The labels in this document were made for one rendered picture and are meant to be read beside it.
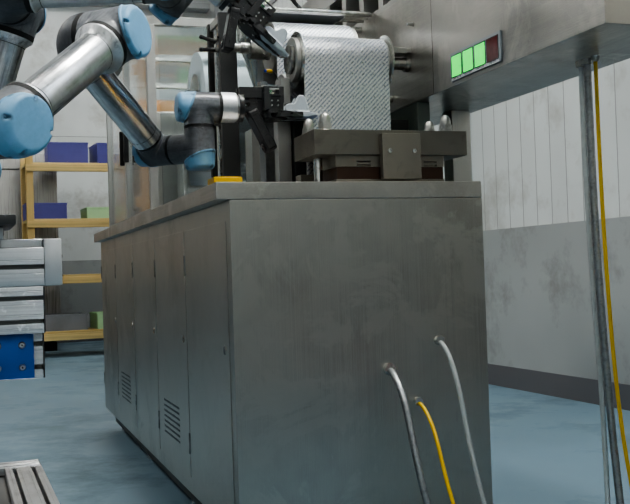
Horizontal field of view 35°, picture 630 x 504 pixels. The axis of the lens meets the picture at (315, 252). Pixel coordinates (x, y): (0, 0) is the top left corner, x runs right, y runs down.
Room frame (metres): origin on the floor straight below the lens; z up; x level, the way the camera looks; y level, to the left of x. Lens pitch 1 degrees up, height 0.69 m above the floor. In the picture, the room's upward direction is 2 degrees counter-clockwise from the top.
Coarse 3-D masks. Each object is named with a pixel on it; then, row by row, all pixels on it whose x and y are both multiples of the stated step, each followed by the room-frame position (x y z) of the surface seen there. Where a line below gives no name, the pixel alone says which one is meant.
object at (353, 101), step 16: (304, 80) 2.55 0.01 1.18; (320, 80) 2.57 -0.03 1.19; (336, 80) 2.58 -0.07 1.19; (352, 80) 2.59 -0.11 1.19; (368, 80) 2.61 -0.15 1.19; (384, 80) 2.62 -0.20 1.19; (320, 96) 2.57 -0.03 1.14; (336, 96) 2.58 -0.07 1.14; (352, 96) 2.59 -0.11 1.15; (368, 96) 2.61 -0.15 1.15; (384, 96) 2.62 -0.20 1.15; (320, 112) 2.57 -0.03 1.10; (336, 112) 2.58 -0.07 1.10; (352, 112) 2.59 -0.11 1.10; (368, 112) 2.61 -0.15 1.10; (384, 112) 2.62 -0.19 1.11; (336, 128) 2.58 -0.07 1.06; (352, 128) 2.59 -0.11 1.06; (368, 128) 2.61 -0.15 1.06; (384, 128) 2.62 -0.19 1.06
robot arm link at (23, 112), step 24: (72, 24) 2.15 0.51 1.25; (96, 24) 2.08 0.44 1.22; (120, 24) 2.09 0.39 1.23; (144, 24) 2.16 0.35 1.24; (72, 48) 2.02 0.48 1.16; (96, 48) 2.05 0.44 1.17; (120, 48) 2.09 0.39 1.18; (144, 48) 2.15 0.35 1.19; (48, 72) 1.94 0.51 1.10; (72, 72) 1.97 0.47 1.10; (96, 72) 2.04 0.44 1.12; (0, 96) 1.83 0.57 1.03; (24, 96) 1.81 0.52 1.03; (48, 96) 1.91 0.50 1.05; (72, 96) 1.98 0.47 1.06; (0, 120) 1.79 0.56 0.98; (24, 120) 1.81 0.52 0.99; (48, 120) 1.86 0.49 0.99; (0, 144) 1.81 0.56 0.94; (24, 144) 1.82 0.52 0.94
